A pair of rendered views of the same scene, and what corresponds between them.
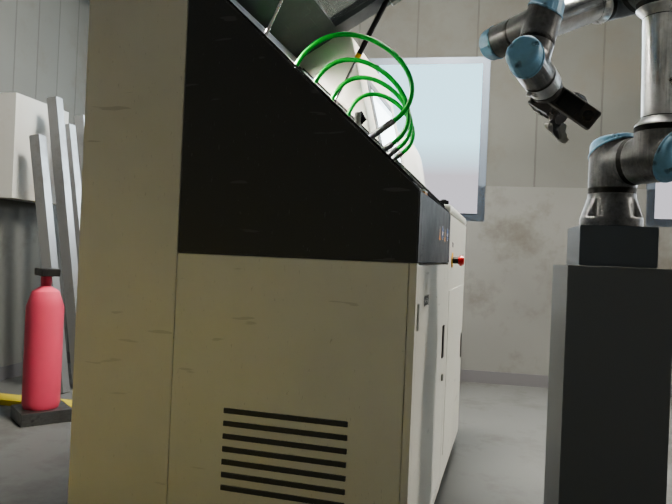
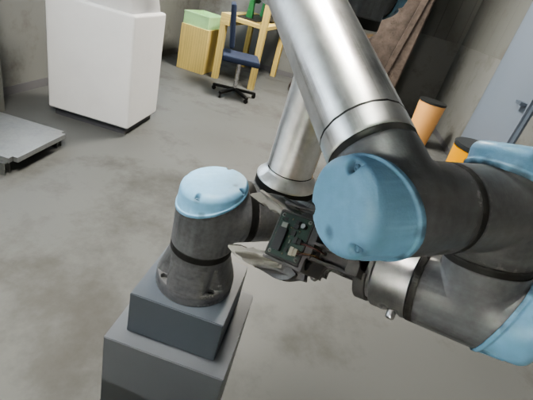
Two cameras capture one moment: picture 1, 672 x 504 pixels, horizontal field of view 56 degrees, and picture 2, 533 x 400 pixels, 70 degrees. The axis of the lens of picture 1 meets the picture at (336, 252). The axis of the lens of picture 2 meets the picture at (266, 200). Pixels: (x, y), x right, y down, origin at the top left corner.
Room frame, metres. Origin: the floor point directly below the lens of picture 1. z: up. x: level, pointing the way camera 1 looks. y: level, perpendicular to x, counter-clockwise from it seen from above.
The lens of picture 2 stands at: (1.59, -0.12, 1.44)
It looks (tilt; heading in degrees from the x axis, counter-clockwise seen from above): 29 degrees down; 264
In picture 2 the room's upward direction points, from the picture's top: 16 degrees clockwise
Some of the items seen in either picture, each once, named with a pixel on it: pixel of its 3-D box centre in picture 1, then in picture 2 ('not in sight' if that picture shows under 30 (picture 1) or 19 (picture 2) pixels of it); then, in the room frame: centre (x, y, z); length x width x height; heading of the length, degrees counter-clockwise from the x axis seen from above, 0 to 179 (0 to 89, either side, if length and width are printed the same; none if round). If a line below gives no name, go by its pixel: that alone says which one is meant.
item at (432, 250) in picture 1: (429, 233); not in sight; (1.71, -0.25, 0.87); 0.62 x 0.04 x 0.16; 164
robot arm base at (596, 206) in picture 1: (611, 208); (198, 259); (1.62, -0.70, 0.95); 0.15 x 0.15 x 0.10
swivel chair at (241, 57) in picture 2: not in sight; (239, 53); (1.88, -5.29, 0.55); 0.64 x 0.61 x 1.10; 167
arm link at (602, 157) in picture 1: (615, 162); (212, 209); (1.61, -0.70, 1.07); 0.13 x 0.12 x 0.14; 24
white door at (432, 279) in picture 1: (428, 391); not in sight; (1.71, -0.27, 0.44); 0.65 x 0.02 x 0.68; 164
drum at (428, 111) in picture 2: not in sight; (423, 121); (-0.77, -5.29, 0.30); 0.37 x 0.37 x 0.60
